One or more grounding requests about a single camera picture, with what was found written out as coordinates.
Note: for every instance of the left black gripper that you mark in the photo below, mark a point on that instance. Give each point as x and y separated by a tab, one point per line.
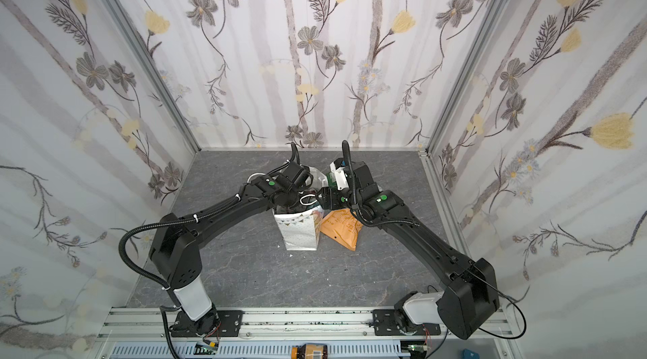
302	185

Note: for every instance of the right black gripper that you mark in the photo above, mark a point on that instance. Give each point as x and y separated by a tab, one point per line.
328	197

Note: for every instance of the orange paper snack packet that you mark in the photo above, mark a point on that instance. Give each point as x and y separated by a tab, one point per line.
342	227

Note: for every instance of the white paper bag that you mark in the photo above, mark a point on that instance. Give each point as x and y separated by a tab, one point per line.
299	224

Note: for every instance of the green snack packet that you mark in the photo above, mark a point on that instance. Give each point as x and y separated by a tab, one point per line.
337	179

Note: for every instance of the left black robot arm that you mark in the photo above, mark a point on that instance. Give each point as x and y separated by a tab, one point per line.
177	243

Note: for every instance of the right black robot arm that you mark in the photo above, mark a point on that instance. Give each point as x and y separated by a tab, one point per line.
470	295

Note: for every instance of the yellow black connector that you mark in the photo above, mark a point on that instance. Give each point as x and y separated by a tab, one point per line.
310	351

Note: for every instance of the blue object bottom right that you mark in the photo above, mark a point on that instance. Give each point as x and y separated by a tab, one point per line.
469	354

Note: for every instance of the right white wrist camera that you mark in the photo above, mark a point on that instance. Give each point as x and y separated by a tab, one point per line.
341	164

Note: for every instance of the white slotted cable duct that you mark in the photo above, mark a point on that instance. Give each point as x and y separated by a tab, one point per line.
260	349

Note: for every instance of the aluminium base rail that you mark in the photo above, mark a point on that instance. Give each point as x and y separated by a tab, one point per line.
257	325

